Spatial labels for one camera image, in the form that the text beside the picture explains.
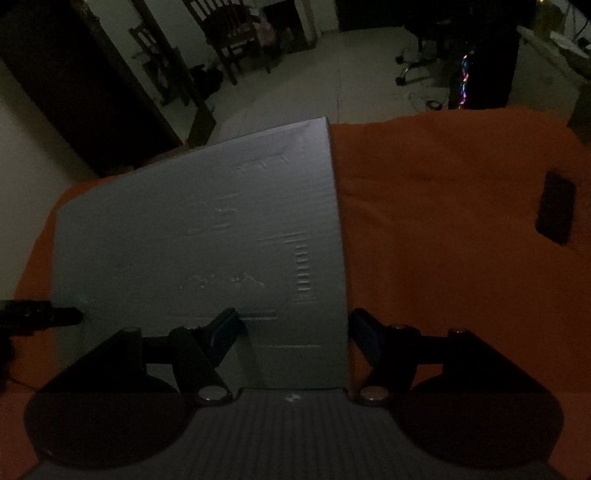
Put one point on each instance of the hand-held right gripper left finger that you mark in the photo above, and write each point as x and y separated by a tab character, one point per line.
225	332

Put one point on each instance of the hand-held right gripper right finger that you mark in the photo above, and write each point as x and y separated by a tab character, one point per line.
367	339

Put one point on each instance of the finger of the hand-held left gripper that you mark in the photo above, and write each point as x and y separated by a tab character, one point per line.
41	316

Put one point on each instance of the white sheet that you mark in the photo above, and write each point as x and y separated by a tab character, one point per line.
184	230

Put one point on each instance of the orange desktop cloth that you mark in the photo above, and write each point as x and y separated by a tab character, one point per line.
438	230

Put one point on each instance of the dark wardrobe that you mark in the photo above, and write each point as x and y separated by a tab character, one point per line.
69	83

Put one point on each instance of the black office chair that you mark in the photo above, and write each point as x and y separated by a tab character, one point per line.
418	62

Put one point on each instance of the computer tower with coloured lights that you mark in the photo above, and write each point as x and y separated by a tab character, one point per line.
485	78

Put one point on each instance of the dark wooden chair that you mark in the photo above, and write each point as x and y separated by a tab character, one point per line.
226	27
141	39

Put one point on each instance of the white drawer cabinet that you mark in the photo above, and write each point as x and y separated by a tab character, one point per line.
545	78

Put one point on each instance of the white fireplace surround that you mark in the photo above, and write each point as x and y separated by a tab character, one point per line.
307	23

